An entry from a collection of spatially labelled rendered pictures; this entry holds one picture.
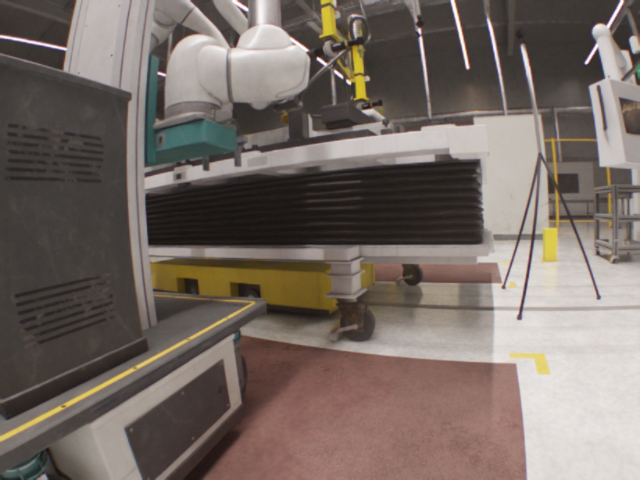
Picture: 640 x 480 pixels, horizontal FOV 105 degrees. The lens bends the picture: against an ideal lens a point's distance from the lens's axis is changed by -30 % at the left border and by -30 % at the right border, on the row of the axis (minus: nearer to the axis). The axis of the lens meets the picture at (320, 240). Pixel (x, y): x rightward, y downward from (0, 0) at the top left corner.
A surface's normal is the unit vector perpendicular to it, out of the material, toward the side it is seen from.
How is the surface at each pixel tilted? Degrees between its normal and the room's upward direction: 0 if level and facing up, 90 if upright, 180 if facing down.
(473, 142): 90
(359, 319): 90
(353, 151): 90
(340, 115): 90
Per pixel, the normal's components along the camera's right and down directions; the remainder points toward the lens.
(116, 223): 0.96, -0.03
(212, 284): -0.46, 0.09
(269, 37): 0.26, -0.17
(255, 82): 0.14, 0.67
